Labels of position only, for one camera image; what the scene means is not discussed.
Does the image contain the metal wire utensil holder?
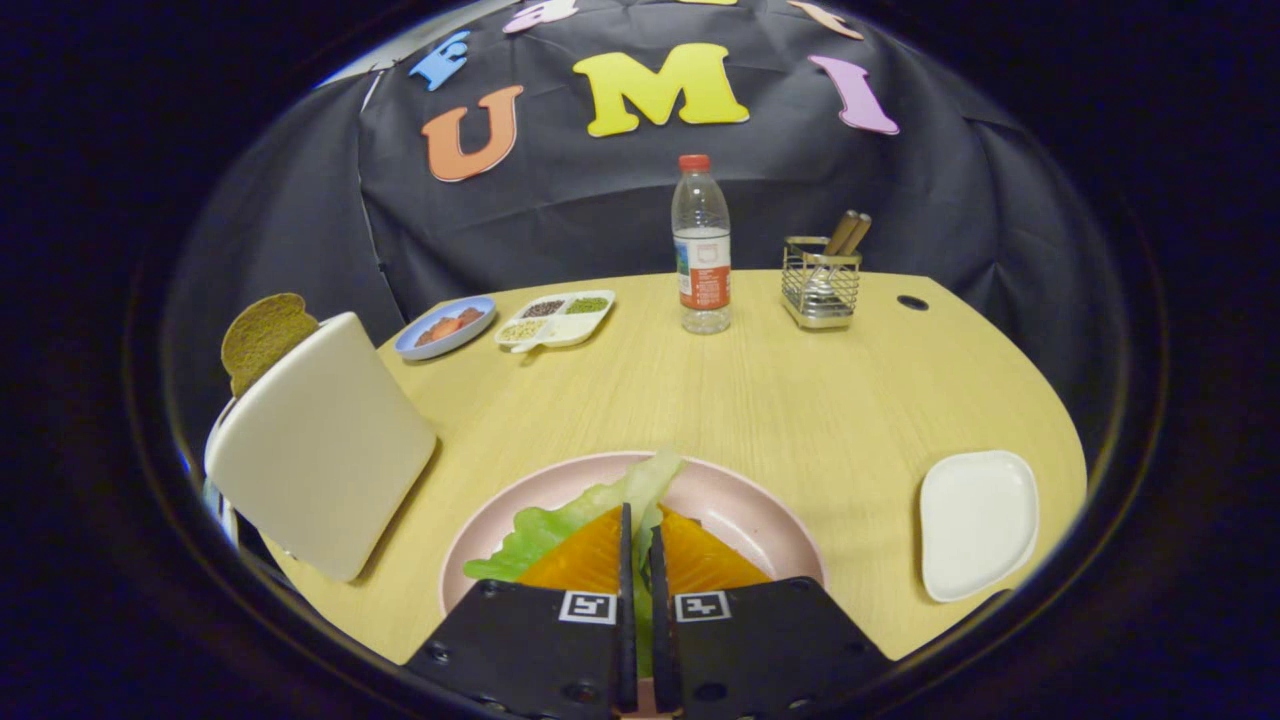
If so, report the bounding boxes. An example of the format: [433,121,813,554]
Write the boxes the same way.
[781,236,863,331]

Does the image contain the clear water bottle red cap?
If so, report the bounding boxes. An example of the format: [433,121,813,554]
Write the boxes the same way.
[672,154,733,335]

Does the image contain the white toaster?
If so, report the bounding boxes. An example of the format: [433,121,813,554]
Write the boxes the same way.
[203,312,439,584]

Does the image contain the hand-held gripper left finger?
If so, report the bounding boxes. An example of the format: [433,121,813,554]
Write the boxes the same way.
[405,503,639,720]

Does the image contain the pink round plate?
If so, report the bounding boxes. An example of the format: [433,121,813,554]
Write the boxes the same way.
[438,451,829,641]

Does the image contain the white square plate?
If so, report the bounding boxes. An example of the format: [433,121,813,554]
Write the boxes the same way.
[919,450,1041,604]

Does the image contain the orange-red food pieces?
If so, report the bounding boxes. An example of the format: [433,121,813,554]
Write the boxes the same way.
[415,306,486,347]

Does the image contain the white compartment tray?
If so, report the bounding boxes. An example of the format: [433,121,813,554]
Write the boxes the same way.
[494,290,616,354]

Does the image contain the blue plate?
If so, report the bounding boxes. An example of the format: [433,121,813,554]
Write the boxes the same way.
[394,295,498,361]

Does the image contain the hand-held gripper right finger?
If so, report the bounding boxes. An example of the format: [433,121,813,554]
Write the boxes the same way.
[648,505,893,720]

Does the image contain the black backdrop cloth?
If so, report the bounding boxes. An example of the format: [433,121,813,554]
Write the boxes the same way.
[165,0,1131,471]

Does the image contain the brown toast bread slice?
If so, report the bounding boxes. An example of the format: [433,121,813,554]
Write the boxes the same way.
[221,293,320,399]

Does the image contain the green lettuce leaf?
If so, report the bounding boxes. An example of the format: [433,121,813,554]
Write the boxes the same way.
[463,450,686,681]

